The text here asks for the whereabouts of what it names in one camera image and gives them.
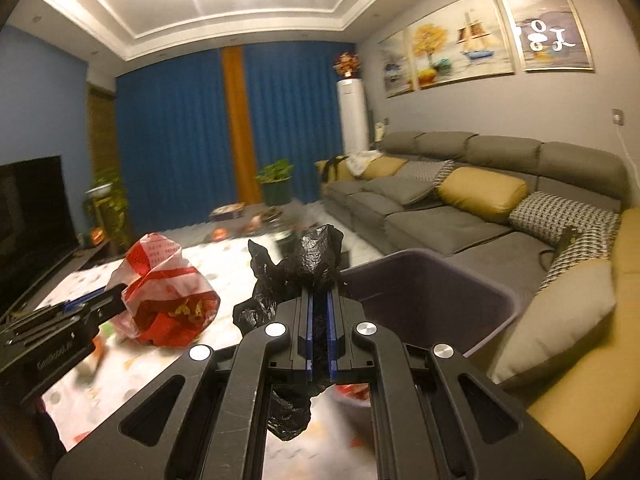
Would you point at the large mustard cushion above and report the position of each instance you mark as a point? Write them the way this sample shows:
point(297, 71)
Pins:
point(600, 400)

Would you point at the blue curtain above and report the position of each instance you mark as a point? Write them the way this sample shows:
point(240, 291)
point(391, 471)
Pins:
point(295, 120)
point(175, 135)

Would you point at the brown wooden panel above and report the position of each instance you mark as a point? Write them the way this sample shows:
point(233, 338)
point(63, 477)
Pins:
point(102, 130)

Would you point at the grey cushion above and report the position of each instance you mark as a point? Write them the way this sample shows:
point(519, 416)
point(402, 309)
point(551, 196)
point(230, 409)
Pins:
point(405, 191)
point(550, 325)

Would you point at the trailing plant in white bowl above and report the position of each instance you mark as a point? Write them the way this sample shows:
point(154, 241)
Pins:
point(107, 195)

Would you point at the orange curtain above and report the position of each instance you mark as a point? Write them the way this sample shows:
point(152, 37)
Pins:
point(242, 125)

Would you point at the black white patterned cushion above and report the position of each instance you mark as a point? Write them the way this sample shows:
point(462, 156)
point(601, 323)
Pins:
point(585, 255)
point(560, 215)
point(432, 170)

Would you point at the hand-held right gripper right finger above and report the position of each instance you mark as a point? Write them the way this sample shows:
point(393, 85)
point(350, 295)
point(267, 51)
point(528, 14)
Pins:
point(332, 330)

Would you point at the black plastic bag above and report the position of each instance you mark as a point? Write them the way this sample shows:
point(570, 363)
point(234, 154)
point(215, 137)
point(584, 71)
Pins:
point(300, 265)

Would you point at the wall switch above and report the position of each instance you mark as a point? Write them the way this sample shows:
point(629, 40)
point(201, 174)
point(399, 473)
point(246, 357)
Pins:
point(619, 117)

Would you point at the small grey painting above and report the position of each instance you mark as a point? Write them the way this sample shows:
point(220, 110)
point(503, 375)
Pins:
point(397, 67)

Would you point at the tree and ship painting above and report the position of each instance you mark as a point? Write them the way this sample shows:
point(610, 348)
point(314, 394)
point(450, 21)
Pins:
point(460, 40)

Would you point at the grey television cabinet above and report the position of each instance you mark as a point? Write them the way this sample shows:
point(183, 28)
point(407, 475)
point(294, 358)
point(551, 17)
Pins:
point(85, 260)

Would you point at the dark coffee table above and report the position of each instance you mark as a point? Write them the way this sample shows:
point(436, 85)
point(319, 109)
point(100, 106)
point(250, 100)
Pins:
point(260, 222)

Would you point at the grey sofa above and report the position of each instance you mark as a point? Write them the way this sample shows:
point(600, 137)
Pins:
point(450, 230)

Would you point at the grey blue painting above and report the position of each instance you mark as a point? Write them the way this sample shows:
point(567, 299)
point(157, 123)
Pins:
point(545, 22)

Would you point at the grey plastic bin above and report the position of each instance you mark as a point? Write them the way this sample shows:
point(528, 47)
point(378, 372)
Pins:
point(425, 290)

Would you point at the black television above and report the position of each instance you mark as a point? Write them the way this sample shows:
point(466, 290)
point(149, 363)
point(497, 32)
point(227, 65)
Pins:
point(30, 220)

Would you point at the white standing air conditioner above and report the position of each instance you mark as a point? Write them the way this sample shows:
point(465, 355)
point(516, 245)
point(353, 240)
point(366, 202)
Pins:
point(354, 117)

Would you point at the green potted plant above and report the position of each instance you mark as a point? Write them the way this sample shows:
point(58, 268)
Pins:
point(275, 180)

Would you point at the red flower decoration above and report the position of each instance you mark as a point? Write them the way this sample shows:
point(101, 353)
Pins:
point(347, 65)

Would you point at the white cloth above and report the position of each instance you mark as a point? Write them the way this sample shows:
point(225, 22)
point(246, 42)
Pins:
point(362, 160)

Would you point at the red white plastic bag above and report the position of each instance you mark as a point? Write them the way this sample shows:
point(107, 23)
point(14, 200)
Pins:
point(165, 290)

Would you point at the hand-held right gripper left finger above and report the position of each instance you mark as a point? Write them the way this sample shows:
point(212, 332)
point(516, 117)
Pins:
point(310, 330)

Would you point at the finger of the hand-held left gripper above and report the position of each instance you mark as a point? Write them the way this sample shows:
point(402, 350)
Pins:
point(105, 305)
point(75, 303)

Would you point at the flat printed box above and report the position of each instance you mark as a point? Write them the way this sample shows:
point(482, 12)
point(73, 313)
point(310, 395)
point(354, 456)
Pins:
point(227, 211)

